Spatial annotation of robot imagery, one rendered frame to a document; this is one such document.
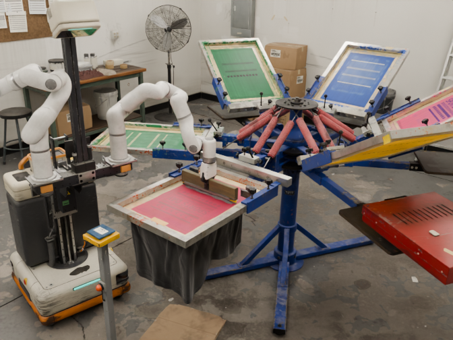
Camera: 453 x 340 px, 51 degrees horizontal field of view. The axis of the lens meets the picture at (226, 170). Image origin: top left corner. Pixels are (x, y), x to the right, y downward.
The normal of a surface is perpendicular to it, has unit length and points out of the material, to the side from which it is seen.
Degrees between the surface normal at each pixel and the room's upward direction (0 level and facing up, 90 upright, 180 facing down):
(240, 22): 90
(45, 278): 0
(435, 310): 0
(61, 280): 0
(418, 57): 90
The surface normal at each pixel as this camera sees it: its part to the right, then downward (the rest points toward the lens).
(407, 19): -0.63, 0.30
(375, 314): 0.02, -0.92
